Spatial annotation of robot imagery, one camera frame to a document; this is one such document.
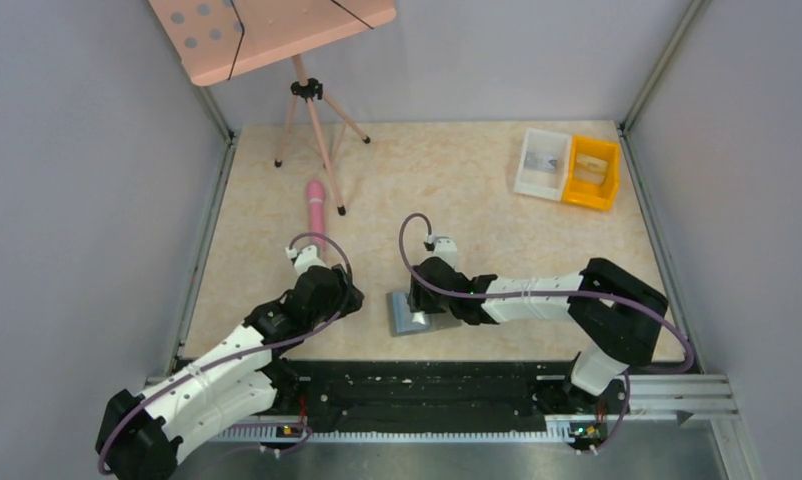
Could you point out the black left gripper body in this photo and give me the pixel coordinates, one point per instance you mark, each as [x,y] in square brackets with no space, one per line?
[324,312]

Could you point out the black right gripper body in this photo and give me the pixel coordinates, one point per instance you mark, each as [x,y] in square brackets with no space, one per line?
[424,301]

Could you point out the grey-green leather card holder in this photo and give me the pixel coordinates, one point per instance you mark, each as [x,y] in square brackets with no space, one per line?
[405,322]

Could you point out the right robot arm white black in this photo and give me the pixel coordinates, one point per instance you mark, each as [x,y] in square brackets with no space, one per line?
[617,311]

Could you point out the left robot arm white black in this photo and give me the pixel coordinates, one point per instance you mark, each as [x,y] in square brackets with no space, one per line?
[146,435]

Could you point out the card in white bin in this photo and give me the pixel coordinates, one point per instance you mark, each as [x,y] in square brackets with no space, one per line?
[541,161]

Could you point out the card in yellow bin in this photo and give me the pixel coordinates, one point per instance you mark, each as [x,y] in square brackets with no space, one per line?
[590,169]

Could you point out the pink cylindrical bottle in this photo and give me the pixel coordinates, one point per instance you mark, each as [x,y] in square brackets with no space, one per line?
[315,197]

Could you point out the white plastic bin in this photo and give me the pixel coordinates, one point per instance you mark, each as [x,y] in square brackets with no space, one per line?
[539,184]

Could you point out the yellow plastic bin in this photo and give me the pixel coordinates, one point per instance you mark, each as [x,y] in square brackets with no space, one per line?
[594,196]

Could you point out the pink music stand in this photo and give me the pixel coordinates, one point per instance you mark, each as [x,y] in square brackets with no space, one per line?
[218,40]

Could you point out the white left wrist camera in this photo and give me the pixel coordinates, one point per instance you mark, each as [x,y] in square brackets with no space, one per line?
[305,258]

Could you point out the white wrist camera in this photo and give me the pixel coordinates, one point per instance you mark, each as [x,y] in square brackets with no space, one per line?
[444,248]
[305,258]

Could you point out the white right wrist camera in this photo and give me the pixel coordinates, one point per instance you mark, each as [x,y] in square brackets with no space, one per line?
[444,248]

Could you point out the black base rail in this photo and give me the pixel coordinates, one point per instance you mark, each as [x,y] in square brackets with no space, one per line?
[429,396]

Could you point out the aluminium frame rail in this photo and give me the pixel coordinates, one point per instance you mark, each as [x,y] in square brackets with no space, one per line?
[642,398]

